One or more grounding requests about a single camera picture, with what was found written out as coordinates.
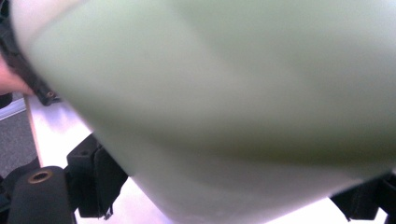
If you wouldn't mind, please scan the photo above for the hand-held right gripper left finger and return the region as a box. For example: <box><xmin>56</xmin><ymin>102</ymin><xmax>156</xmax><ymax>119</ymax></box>
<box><xmin>65</xmin><ymin>133</ymin><xmax>129</xmax><ymax>220</ymax></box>

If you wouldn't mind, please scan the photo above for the aluminium floor rail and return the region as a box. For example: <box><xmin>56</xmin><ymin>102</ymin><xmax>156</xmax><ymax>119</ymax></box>
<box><xmin>0</xmin><ymin>98</ymin><xmax>27</xmax><ymax>121</ymax></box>

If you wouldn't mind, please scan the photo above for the white table mat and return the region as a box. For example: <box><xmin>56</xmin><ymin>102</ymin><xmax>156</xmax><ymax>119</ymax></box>
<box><xmin>23</xmin><ymin>94</ymin><xmax>396</xmax><ymax>224</ymax></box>

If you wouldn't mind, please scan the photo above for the green pump bottle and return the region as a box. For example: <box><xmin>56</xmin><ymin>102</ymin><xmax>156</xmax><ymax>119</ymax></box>
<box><xmin>10</xmin><ymin>0</ymin><xmax>396</xmax><ymax>224</ymax></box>

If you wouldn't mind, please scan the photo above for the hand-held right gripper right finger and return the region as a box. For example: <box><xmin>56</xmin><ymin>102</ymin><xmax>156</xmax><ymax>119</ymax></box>
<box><xmin>329</xmin><ymin>172</ymin><xmax>396</xmax><ymax>222</ymax></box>

